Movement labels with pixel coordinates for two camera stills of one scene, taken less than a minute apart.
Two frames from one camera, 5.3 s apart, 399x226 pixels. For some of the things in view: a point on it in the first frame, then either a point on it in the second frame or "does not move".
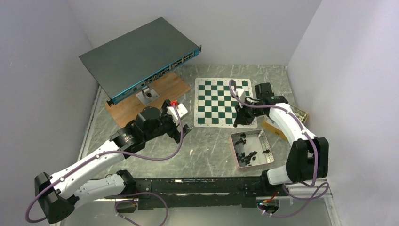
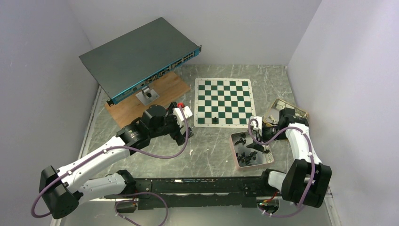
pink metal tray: x=251 y=149 does not move
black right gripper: x=241 y=117 → x=257 y=146
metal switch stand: x=147 y=95 does not move
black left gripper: x=174 y=133 does not move
